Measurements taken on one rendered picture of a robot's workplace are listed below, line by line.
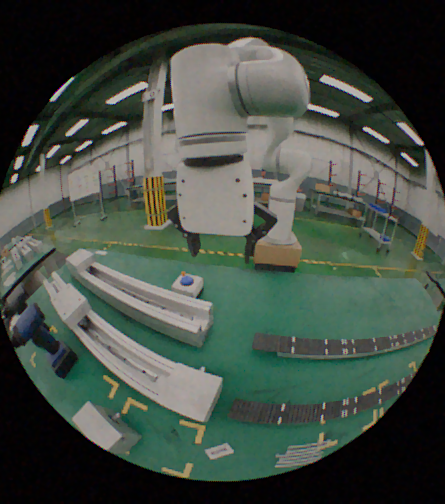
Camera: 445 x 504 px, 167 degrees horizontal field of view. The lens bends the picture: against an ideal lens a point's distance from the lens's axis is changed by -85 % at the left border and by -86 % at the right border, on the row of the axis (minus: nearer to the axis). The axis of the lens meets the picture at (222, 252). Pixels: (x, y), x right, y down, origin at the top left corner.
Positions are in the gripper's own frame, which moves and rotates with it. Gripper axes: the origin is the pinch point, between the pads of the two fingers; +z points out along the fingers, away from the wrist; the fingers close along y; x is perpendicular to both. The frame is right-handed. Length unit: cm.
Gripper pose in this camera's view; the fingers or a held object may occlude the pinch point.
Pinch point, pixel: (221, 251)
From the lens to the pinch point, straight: 28.1
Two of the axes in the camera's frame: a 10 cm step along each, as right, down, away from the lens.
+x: 2.3, -6.5, 7.3
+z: 0.6, 7.5, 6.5
